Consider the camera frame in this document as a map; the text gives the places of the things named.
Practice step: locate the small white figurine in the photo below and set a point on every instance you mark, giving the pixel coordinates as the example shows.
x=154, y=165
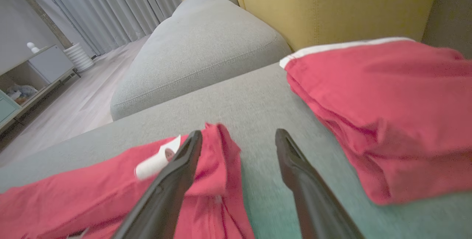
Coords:
x=32, y=47

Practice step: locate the red jersey with black lettering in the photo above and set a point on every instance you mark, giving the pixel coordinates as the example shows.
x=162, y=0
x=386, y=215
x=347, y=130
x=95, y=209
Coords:
x=73, y=194

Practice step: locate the medium grey sofa seat cushion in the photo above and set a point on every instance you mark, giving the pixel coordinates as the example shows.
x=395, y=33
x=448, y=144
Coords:
x=199, y=54

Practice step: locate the green indoor tree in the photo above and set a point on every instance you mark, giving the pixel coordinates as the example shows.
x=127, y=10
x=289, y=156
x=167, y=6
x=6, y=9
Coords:
x=40, y=14

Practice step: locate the large grey sofa seat cushion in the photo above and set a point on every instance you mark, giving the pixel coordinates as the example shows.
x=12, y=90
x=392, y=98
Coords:
x=258, y=121

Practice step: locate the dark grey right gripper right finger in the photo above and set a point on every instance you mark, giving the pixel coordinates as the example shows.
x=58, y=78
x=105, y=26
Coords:
x=309, y=202

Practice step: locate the yellow sofa backrest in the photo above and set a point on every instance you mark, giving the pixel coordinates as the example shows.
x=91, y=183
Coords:
x=332, y=6

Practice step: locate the clutter in cabinet shelf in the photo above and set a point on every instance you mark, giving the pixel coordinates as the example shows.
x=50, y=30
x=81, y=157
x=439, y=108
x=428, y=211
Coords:
x=20, y=92

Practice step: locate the red garment with white stripe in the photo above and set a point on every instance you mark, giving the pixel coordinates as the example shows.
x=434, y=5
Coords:
x=387, y=113

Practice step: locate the grey pleated curtain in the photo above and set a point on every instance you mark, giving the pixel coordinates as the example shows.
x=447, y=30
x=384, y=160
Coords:
x=110, y=3

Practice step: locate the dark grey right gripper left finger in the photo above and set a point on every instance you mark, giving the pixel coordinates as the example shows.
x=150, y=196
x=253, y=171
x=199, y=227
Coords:
x=169, y=194

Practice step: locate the grey and teal TV cabinet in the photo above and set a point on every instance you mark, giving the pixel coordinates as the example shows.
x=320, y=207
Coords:
x=51, y=63

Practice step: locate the white ribbed plant pot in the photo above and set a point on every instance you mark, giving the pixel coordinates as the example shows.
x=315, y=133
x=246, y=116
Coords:
x=79, y=57

